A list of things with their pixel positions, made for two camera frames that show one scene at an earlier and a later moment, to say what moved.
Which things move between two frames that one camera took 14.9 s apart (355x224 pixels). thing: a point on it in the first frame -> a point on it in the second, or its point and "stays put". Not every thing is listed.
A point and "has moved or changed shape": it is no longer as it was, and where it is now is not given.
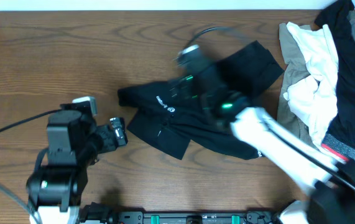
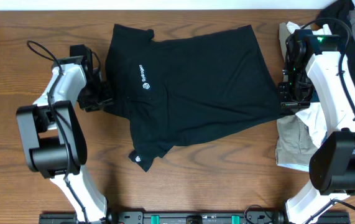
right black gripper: (188, 84) -> (286, 101)
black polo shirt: (153, 112) has moved or changed shape
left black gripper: (112, 135) -> (97, 101)
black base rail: (104, 213) stays put
